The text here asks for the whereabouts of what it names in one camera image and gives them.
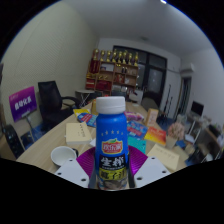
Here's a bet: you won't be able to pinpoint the yellow gift box, red ribbon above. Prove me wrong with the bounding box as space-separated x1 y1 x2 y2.
90 98 98 115

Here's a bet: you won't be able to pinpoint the teal book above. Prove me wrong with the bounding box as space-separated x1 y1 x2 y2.
127 136 148 155

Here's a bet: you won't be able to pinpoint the long cluttered wooden desk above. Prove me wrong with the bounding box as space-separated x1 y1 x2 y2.
184 113 224 161

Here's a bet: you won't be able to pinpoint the white wall air conditioner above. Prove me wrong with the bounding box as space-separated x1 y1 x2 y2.
180 63 195 78

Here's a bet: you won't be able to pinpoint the dark glass door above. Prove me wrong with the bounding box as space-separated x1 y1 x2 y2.
113 45 168 101

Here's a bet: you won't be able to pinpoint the blue printed magazine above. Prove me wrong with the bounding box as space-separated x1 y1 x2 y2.
77 112 99 128
126 119 149 139

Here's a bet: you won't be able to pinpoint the black mesh chair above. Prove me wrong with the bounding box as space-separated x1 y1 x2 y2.
0 123 26 159

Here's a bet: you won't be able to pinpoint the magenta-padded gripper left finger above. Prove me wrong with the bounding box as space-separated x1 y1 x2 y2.
54 146 98 189

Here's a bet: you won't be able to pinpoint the wooden shelf unit with trophies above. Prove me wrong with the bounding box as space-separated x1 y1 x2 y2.
85 48 140 96

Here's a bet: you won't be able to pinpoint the black tripod stand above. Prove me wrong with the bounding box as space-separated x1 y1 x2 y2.
163 84 174 118

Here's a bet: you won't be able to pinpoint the purple sign board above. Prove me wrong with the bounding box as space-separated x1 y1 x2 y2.
8 86 38 123

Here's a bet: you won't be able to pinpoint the blue white-capped drink bottle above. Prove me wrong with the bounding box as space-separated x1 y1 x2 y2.
94 95 130 191

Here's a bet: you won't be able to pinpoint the orange book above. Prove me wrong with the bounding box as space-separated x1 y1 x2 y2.
143 126 168 147

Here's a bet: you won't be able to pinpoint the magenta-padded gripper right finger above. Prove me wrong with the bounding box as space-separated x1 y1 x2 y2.
127 144 172 189

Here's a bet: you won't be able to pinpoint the tan paper envelope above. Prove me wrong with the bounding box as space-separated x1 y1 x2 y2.
146 143 181 172

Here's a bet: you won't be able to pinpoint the tan cardboard box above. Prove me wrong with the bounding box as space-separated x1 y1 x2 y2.
144 108 160 128

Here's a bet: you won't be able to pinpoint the black computer monitor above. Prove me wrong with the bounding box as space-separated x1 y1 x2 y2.
190 100 205 118

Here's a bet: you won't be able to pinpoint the pink flowers in white pot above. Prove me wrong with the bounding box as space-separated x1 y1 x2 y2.
165 121 186 149

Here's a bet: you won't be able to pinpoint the grey armchair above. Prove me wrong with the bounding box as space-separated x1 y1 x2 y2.
139 96 159 113

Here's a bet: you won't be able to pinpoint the tan notebook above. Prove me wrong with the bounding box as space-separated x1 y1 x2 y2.
65 122 93 146

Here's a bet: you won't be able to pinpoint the small white folding table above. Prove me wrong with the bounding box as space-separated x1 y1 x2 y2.
74 89 96 108

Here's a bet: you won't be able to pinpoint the black office chair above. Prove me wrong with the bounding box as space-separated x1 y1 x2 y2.
37 80 81 129

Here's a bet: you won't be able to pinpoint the pink snack packet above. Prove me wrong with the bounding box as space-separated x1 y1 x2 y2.
124 111 145 122

